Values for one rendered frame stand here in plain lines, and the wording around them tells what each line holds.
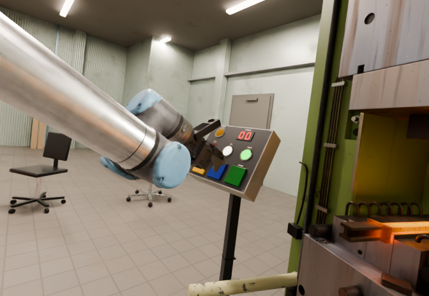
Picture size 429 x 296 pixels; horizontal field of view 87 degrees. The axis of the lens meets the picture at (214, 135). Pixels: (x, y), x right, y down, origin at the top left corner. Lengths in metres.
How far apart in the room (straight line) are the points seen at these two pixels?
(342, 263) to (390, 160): 0.44
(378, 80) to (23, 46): 0.67
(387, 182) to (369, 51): 0.46
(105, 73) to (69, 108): 8.68
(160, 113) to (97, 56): 8.51
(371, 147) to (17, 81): 0.88
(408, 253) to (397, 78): 0.37
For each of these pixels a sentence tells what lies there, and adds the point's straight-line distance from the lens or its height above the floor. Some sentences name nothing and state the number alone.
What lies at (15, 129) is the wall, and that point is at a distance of 8.66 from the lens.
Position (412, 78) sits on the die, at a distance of 0.64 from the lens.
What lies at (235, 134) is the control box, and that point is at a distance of 1.00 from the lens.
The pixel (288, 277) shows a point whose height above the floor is 0.64.
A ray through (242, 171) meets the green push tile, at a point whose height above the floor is 1.03.
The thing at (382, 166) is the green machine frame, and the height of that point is 1.12.
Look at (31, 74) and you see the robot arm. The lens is 0.34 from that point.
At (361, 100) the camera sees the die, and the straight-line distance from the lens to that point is 0.69.
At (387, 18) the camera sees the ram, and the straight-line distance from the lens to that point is 0.73.
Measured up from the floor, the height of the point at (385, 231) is 1.00.
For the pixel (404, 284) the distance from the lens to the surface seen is 0.63.
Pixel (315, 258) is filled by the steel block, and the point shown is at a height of 0.87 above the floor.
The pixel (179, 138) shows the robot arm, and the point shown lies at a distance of 0.61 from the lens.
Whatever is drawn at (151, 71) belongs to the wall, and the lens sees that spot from 7.40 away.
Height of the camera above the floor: 1.17
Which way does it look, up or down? 2 degrees down
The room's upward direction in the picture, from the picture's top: 7 degrees clockwise
